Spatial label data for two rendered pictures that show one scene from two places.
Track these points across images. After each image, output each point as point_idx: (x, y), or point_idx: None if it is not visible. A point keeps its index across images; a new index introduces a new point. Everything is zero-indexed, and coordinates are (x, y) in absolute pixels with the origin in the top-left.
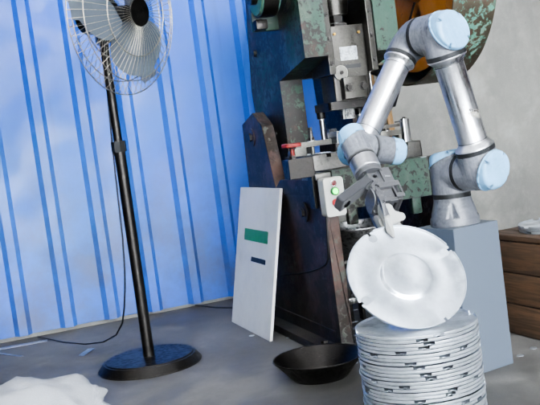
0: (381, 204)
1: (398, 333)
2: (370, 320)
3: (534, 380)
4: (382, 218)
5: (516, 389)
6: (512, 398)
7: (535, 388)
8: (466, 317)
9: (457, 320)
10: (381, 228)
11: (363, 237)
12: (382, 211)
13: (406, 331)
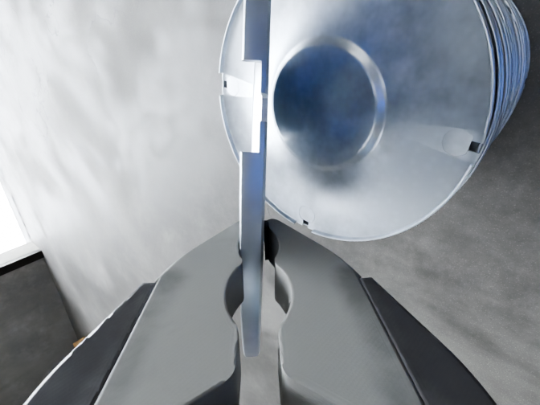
0: (60, 367)
1: (277, 28)
2: (483, 34)
3: (524, 365)
4: (203, 290)
5: (517, 323)
6: (488, 288)
7: (491, 333)
8: (292, 203)
9: (284, 177)
10: (252, 226)
11: (257, 44)
12: (128, 308)
13: (283, 54)
